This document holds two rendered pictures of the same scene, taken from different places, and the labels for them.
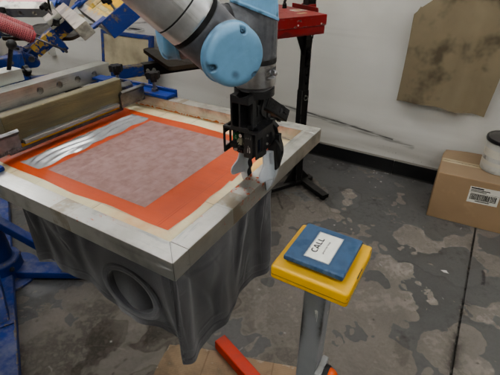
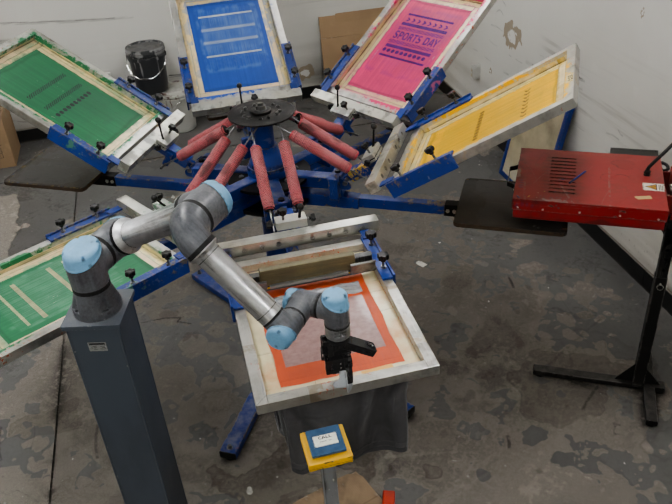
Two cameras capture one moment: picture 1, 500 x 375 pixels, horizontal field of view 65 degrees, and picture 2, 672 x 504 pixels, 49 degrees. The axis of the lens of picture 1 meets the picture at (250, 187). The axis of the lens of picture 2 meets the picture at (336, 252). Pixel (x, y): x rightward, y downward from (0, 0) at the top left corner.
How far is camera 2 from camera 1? 1.80 m
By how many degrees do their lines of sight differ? 40
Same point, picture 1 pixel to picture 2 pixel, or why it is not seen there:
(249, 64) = (281, 344)
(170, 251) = (260, 400)
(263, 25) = (330, 314)
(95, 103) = (328, 269)
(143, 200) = (289, 362)
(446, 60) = not seen: outside the picture
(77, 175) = not seen: hidden behind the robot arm
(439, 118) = not seen: outside the picture
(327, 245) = (327, 440)
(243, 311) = (435, 485)
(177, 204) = (301, 374)
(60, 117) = (299, 275)
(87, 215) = (251, 360)
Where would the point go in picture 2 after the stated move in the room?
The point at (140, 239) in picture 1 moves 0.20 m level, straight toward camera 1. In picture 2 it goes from (257, 386) to (222, 432)
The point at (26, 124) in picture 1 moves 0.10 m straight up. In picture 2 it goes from (274, 277) to (271, 254)
